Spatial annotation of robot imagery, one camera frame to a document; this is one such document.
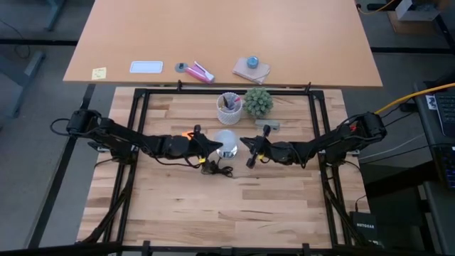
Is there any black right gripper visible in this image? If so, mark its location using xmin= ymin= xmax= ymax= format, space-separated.
xmin=240 ymin=124 xmax=298 ymax=169

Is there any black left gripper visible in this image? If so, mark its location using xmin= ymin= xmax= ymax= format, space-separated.
xmin=164 ymin=124 xmax=224 ymax=174

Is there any white reflector lightbulb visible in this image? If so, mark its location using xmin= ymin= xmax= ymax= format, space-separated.
xmin=213 ymin=129 xmax=239 ymax=154

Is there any chrome lamp socket base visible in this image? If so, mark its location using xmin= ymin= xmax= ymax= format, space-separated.
xmin=216 ymin=147 xmax=238 ymax=160

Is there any black lamp power cord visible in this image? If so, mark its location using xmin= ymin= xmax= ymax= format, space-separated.
xmin=200 ymin=159 xmax=235 ymax=178

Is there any grey rectangular block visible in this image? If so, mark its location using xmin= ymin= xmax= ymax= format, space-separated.
xmin=255 ymin=119 xmax=281 ymax=132

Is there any white textured pen cup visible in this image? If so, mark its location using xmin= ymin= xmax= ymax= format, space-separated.
xmin=215 ymin=92 xmax=243 ymax=126

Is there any green artificial plant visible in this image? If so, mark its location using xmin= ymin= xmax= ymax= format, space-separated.
xmin=243 ymin=87 xmax=274 ymax=119

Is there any brown notebook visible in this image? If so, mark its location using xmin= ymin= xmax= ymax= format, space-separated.
xmin=232 ymin=56 xmax=271 ymax=85

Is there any brown wooden desk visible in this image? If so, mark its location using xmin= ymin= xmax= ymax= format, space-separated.
xmin=63 ymin=0 xmax=384 ymax=89

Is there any black Netgear router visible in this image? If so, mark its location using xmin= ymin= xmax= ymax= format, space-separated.
xmin=350 ymin=210 xmax=379 ymax=243

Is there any dark laptop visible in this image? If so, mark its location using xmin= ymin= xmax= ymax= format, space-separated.
xmin=414 ymin=81 xmax=455 ymax=189

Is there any grey desk leg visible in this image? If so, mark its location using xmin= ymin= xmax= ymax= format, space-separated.
xmin=0 ymin=51 xmax=46 ymax=119

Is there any cardboard box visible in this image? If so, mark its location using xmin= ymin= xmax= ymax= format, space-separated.
xmin=387 ymin=0 xmax=444 ymax=35

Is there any black aluminium table frame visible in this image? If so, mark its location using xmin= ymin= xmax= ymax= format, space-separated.
xmin=76 ymin=80 xmax=378 ymax=250

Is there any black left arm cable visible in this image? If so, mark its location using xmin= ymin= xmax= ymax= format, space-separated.
xmin=49 ymin=118 xmax=73 ymax=137

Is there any yellow cable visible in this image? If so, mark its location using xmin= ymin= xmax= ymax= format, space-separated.
xmin=376 ymin=82 xmax=455 ymax=114

